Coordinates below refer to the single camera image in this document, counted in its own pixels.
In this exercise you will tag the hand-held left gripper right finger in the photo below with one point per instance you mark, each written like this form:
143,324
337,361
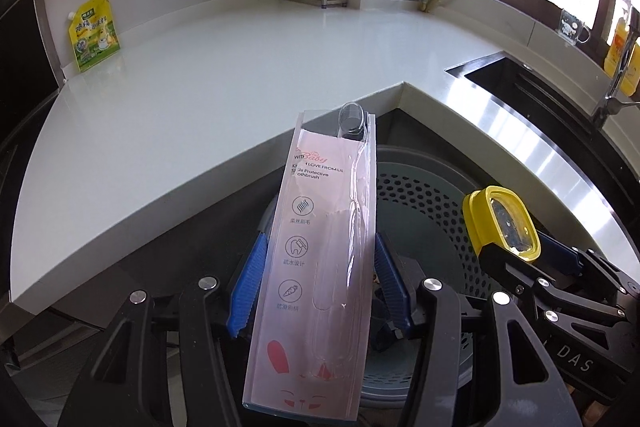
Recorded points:
392,282

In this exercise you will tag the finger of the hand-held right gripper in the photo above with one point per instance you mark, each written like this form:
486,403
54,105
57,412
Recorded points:
560,254
520,272

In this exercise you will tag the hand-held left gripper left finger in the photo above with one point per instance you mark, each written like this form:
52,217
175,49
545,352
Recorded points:
247,287

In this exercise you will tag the pink toothbrush package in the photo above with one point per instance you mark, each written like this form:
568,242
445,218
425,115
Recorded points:
310,282

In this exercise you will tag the yellow plastic container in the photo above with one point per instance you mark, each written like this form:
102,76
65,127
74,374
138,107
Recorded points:
472,217

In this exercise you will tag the grey perforated waste bin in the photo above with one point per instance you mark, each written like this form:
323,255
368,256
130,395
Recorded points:
425,207

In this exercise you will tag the metal faucet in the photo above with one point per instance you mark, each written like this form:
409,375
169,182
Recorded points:
607,102

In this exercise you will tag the steel kitchen sink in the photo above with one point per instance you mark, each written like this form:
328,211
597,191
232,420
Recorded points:
525,92

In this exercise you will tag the yellow detergent bottle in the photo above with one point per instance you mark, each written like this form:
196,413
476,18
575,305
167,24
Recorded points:
615,52

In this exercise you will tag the yellow seasoning pouch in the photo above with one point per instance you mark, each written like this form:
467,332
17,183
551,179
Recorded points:
95,37

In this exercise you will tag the black range hood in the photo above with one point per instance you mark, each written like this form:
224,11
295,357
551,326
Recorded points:
25,32

